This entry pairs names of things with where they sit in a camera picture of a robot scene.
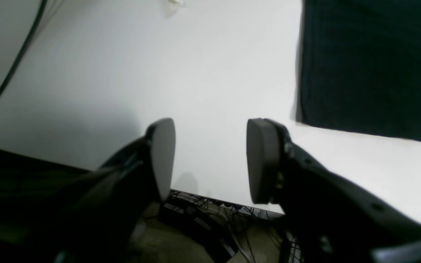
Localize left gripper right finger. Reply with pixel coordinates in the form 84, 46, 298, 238
247, 118, 421, 263

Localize black cable on table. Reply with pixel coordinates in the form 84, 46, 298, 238
0, 0, 48, 134

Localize black T-shirt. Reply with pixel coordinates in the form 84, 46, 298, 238
296, 0, 421, 142

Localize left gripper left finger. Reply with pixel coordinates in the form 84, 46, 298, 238
29, 118, 176, 263

